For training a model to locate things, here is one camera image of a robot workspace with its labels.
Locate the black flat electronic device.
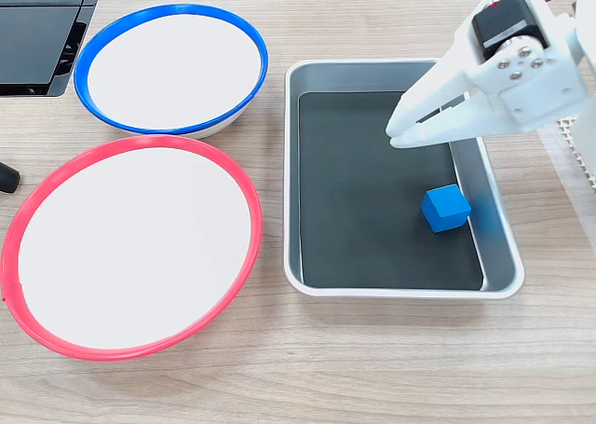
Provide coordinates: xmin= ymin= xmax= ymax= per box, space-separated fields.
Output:
xmin=0 ymin=0 xmax=107 ymax=98

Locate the blue-rimmed white dish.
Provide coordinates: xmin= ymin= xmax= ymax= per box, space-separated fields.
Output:
xmin=73 ymin=3 xmax=270 ymax=140

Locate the red-rimmed white dish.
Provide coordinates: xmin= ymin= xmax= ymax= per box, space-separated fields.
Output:
xmin=0 ymin=133 xmax=264 ymax=362

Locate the black tray liner mat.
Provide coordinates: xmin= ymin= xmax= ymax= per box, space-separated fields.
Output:
xmin=297 ymin=90 xmax=485 ymax=291

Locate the black rounded object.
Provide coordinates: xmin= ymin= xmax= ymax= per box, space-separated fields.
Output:
xmin=0 ymin=160 xmax=22 ymax=194

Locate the silver metal tray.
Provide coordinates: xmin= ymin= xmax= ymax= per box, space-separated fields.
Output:
xmin=282 ymin=59 xmax=526 ymax=299

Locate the blue cube block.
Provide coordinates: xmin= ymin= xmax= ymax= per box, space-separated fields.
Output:
xmin=420 ymin=183 xmax=473 ymax=234

